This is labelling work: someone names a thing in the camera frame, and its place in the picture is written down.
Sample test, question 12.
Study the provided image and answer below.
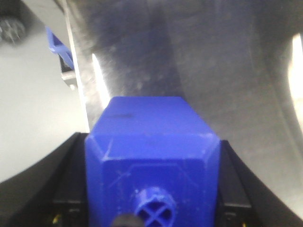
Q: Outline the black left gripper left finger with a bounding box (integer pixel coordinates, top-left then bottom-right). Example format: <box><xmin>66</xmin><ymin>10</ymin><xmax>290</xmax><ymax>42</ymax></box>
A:
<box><xmin>0</xmin><ymin>133</ymin><xmax>88</xmax><ymax>227</ymax></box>

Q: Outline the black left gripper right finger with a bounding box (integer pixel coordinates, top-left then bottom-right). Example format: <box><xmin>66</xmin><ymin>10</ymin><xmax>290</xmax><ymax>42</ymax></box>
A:
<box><xmin>217</xmin><ymin>140</ymin><xmax>303</xmax><ymax>227</ymax></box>

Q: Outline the blue bottle part with cap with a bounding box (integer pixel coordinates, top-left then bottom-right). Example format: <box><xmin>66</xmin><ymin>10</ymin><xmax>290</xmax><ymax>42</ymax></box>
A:
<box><xmin>85</xmin><ymin>96</ymin><xmax>221</xmax><ymax>227</ymax></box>

